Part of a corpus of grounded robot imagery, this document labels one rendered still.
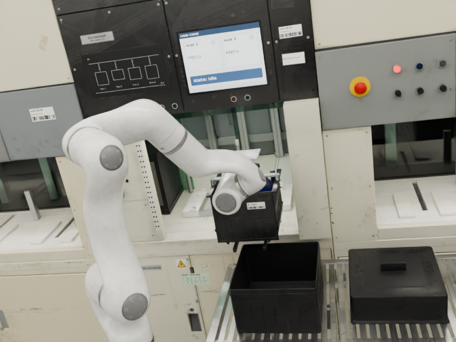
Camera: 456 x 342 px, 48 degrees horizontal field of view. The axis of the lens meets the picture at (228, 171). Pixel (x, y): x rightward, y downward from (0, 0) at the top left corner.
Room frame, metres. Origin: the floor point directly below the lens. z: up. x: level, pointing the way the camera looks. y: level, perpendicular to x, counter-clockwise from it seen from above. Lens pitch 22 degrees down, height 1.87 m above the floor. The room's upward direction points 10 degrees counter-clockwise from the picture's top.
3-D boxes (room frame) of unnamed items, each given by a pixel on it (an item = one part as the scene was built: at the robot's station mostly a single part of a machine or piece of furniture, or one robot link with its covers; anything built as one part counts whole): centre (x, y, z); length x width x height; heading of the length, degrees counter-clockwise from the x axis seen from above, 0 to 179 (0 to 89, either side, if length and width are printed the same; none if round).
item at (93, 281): (1.18, 0.36, 1.07); 0.19 x 0.12 x 0.24; 33
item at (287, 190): (2.05, -0.16, 0.89); 0.22 x 0.21 x 0.04; 167
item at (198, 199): (2.12, 0.11, 0.89); 0.22 x 0.21 x 0.04; 167
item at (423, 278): (1.40, -0.48, 0.83); 0.29 x 0.29 x 0.13; 75
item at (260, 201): (1.61, -0.05, 1.11); 0.24 x 0.20 x 0.32; 76
